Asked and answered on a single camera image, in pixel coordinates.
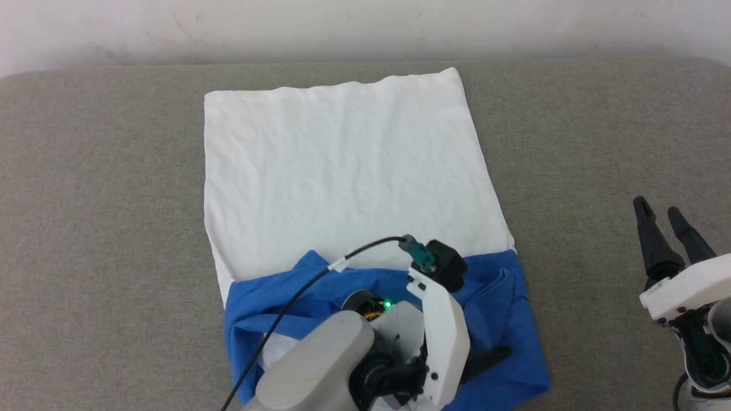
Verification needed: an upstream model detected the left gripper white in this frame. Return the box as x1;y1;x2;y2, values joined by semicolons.
342;268;513;411

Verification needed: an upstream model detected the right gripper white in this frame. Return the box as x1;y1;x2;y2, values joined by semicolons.
633;196;731;392

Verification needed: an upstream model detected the blue and white shirt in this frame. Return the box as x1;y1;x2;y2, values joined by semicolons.
203;67;552;411

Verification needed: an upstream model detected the grey fabric sofa cushion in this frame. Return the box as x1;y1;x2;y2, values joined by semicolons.
0;56;731;411

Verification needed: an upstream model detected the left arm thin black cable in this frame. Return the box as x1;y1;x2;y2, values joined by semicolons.
220;234;438;411

